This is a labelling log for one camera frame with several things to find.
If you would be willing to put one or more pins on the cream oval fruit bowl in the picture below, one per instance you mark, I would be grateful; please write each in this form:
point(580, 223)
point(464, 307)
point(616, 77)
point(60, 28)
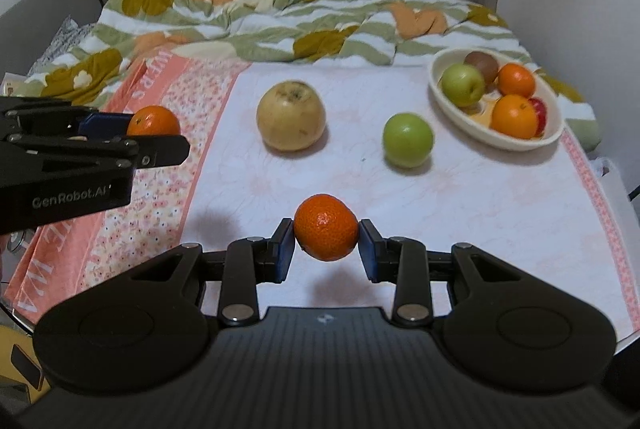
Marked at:
point(495, 99)

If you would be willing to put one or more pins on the small green apple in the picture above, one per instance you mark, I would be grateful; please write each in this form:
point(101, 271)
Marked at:
point(463, 84)

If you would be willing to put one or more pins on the small mandarin orange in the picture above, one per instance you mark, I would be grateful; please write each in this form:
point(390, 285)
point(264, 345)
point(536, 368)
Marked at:
point(153, 120)

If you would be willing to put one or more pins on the green striped floral duvet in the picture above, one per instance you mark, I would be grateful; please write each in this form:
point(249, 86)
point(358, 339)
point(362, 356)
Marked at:
point(334, 32)

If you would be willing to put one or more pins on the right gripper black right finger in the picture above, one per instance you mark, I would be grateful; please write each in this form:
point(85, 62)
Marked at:
point(497, 324)

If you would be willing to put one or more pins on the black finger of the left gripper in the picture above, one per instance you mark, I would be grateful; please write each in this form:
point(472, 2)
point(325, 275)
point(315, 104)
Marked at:
point(143, 152)
point(44, 117)

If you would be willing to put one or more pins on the grey sofa backrest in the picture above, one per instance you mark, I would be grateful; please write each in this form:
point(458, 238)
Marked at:
point(29, 26)

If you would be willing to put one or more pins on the yellow brown pear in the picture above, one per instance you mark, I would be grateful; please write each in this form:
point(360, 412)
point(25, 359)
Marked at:
point(290, 116)

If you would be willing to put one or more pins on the large green apple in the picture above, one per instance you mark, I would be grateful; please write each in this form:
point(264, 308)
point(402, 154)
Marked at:
point(408, 140)

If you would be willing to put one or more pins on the grey patterned pillow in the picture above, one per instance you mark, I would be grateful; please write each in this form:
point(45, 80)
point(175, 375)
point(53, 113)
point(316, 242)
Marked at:
point(68, 35)

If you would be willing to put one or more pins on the large orange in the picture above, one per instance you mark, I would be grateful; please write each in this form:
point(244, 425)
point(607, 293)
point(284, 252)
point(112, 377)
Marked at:
point(515, 117)

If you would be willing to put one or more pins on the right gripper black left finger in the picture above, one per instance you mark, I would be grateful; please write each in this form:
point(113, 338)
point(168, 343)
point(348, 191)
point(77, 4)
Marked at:
point(152, 324)

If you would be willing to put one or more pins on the small red cherry tomato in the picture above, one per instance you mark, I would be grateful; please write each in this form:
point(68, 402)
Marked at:
point(541, 114)

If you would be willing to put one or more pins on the brown kiwi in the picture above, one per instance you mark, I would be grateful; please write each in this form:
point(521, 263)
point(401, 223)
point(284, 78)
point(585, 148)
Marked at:
point(485, 63)

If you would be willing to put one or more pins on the orange in bowl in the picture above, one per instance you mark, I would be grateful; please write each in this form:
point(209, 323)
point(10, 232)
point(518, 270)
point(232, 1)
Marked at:
point(514, 78)

